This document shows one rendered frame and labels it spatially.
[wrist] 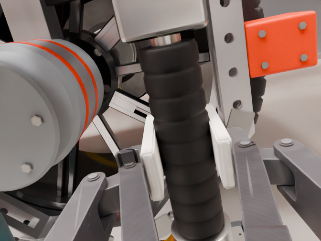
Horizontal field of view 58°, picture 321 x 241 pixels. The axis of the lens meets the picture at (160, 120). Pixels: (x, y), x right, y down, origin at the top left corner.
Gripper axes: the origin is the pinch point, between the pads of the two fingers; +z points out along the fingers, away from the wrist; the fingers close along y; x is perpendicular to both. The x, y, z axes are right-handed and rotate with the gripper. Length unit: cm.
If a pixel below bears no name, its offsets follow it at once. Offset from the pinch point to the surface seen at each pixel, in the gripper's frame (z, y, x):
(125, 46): 69, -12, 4
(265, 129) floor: 191, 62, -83
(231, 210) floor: 102, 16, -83
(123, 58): 69, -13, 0
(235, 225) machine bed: 81, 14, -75
